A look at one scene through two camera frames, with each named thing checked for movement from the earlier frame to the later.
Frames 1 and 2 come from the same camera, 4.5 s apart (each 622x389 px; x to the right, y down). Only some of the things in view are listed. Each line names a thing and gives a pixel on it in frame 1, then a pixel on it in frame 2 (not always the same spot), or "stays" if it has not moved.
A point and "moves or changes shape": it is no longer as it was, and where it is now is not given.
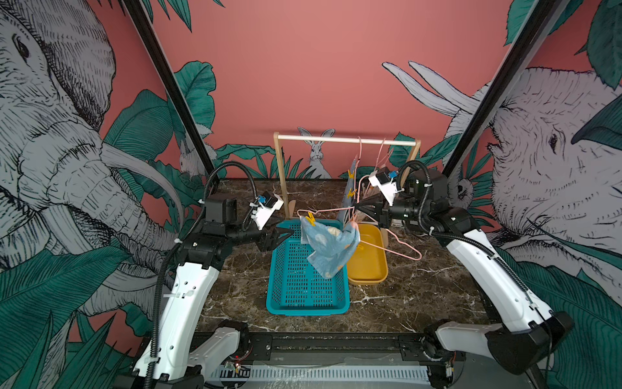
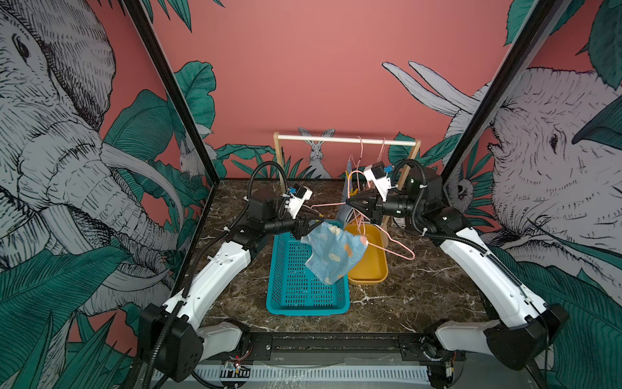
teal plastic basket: x=297 y=287 stays
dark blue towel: x=348 y=201 stays
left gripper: x=270 y=241 -> x=301 y=225
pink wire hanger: x=376 y=219 moves or changes shape
